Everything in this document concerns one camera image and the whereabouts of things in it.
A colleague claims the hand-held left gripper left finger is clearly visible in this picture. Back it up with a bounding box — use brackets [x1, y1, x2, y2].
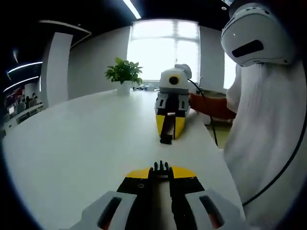
[64, 166, 154, 230]

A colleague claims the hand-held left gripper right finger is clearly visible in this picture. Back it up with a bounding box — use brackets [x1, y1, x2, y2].
[169, 165, 250, 230]

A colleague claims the black socket plastic buckle part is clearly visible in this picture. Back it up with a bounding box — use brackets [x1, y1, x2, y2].
[159, 135, 174, 145]

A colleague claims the black pronged plastic buckle part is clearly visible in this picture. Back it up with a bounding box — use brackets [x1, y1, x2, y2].
[150, 160, 174, 180]

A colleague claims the bright window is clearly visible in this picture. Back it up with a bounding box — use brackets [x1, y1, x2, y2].
[126, 20, 201, 82]

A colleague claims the white plant pot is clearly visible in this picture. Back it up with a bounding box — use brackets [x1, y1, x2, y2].
[116, 80, 133, 97]

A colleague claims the green leafy plant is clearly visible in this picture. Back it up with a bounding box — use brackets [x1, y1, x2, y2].
[105, 57, 144, 86]

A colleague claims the person's white clothing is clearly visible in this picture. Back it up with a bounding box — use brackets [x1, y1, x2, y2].
[224, 61, 307, 230]

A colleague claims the long ceiling light strip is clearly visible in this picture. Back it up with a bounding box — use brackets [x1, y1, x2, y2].
[122, 0, 142, 19]
[3, 76, 40, 93]
[7, 61, 44, 74]

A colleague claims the white worn device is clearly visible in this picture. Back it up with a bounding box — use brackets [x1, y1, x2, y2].
[220, 6, 296, 68]

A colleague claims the long black cable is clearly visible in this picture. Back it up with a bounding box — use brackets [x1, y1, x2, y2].
[242, 119, 307, 207]

